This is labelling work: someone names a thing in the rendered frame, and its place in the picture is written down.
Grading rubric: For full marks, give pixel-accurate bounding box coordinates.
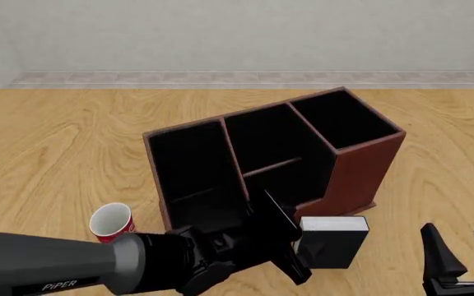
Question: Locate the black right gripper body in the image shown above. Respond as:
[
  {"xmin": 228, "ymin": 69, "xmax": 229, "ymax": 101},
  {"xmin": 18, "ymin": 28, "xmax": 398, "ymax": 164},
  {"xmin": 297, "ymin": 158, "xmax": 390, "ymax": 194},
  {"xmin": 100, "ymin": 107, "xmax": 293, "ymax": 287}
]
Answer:
[{"xmin": 423, "ymin": 275, "xmax": 474, "ymax": 296}]

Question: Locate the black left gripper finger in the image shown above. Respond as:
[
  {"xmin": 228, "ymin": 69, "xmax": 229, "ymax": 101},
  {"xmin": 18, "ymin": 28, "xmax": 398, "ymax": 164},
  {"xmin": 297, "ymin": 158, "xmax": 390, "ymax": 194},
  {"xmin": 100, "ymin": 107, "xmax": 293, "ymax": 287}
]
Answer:
[{"xmin": 296, "ymin": 236, "xmax": 330, "ymax": 259}]

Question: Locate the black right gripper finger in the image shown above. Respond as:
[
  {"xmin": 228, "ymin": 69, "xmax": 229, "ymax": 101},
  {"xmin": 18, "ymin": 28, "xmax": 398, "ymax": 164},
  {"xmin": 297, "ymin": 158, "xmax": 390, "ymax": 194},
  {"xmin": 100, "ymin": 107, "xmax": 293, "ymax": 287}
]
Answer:
[{"xmin": 421, "ymin": 222, "xmax": 468, "ymax": 280}]

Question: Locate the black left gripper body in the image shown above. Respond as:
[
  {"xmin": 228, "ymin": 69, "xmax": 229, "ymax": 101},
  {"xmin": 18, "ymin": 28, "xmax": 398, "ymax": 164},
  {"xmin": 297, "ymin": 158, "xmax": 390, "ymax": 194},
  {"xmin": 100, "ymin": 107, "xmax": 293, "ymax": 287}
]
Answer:
[{"xmin": 256, "ymin": 188, "xmax": 314, "ymax": 286}]

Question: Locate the black book with white pages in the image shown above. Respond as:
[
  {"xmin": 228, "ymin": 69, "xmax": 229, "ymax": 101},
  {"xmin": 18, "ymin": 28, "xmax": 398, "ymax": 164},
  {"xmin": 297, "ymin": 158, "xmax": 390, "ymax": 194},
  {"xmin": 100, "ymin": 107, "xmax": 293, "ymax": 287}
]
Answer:
[{"xmin": 297, "ymin": 215, "xmax": 371, "ymax": 271}]

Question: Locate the red-brown desk caddy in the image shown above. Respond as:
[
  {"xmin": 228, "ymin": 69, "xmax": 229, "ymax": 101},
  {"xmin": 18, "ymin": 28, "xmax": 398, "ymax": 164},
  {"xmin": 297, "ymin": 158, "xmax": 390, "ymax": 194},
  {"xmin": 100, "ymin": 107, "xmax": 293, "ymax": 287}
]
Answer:
[{"xmin": 142, "ymin": 86, "xmax": 407, "ymax": 233}]

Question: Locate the red mug with white inside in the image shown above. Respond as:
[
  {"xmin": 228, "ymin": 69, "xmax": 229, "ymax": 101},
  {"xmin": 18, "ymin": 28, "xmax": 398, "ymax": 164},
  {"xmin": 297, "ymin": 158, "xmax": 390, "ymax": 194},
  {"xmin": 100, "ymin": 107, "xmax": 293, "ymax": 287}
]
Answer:
[{"xmin": 89, "ymin": 201, "xmax": 137, "ymax": 245}]

